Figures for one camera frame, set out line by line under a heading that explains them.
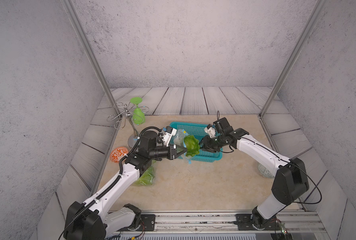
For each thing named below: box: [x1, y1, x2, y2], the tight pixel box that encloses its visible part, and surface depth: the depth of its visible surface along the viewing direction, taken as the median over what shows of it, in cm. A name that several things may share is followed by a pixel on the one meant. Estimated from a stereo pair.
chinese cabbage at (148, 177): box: [134, 159, 156, 186], surface depth 82 cm
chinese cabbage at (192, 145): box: [183, 135, 201, 157], surface depth 80 cm
